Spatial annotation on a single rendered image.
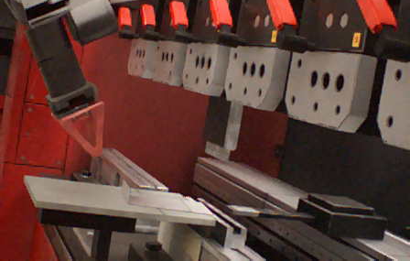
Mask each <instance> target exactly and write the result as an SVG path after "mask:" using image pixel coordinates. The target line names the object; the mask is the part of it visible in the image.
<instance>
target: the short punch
mask: <svg viewBox="0 0 410 261"><path fill-rule="evenodd" d="M242 113H243V105H242V104H239V103H233V102H230V101H227V98H221V97H217V96H212V95H210V98H209V102H208V110H207V113H206V117H205V125H204V129H203V133H202V139H204V140H205V141H207V144H206V148H205V153H208V154H210V155H211V156H214V157H216V158H218V159H219V160H222V161H224V162H225V163H228V160H229V153H230V150H232V151H234V149H236V144H237V140H238V136H239V129H240V124H241V121H242Z"/></svg>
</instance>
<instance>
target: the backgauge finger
mask: <svg viewBox="0 0 410 261"><path fill-rule="evenodd" d="M224 210H226V211H227V212H229V213H230V214H235V215H241V216H254V217H261V218H273V219H279V220H292V221H299V222H302V223H305V224H306V225H309V226H310V227H313V229H316V230H318V231H319V232H321V233H323V234H324V235H327V236H334V237H348V238H360V239H367V240H380V241H382V240H383V238H384V234H385V227H386V224H387V219H386V218H384V217H382V216H381V215H378V214H376V213H374V212H375V210H374V209H373V208H372V207H368V206H367V205H363V204H362V203H359V202H357V201H354V200H353V199H349V198H348V197H341V196H334V195H324V194H318V193H317V194H313V193H309V194H308V195H307V199H303V198H299V199H298V205H297V211H296V212H289V211H277V210H271V209H258V208H253V207H241V206H233V205H225V209H224Z"/></svg>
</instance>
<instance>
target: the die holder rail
mask: <svg viewBox="0 0 410 261"><path fill-rule="evenodd" d="M90 171H91V172H92V175H93V176H94V177H95V178H96V179H97V180H98V181H99V182H100V183H101V184H102V185H109V186H115V187H121V188H122V187H123V182H124V180H125V181H126V183H127V185H128V186H129V188H133V189H139V190H156V191H162V192H168V189H167V187H166V186H164V185H163V184H161V183H160V182H159V181H157V180H156V179H154V178H153V177H151V176H150V174H147V173H146V172H145V171H143V170H142V169H140V167H138V166H137V165H136V164H135V163H134V162H132V161H131V160H129V159H128V158H126V157H125V156H124V155H122V154H121V153H119V152H118V151H117V150H115V149H113V148H109V147H107V149H105V148H102V154H101V155H99V156H98V157H95V158H93V157H92V160H91V168H90ZM158 223H159V221H153V220H144V219H137V222H136V226H135V232H136V233H142V234H157V232H158Z"/></svg>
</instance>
